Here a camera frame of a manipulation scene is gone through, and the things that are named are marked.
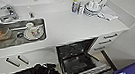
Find stainless steel dishwasher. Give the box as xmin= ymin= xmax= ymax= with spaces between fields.
xmin=54 ymin=35 xmax=119 ymax=74

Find white saucer plate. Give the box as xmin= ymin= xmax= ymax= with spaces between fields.
xmin=23 ymin=25 xmax=47 ymax=43

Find white mug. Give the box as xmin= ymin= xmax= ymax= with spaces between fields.
xmin=23 ymin=21 xmax=38 ymax=36

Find white drawer front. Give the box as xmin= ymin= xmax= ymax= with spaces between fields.
xmin=91 ymin=38 xmax=115 ymax=48
xmin=95 ymin=31 xmax=120 ymax=42
xmin=91 ymin=44 xmax=107 ymax=53

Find dish soap bottle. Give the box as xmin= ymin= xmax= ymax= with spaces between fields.
xmin=70 ymin=0 xmax=81 ymax=14

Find chrome sink faucet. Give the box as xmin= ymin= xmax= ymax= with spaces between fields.
xmin=0 ymin=2 xmax=21 ymax=24

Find white stacked dishes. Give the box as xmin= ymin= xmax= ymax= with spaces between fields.
xmin=81 ymin=0 xmax=108 ymax=19

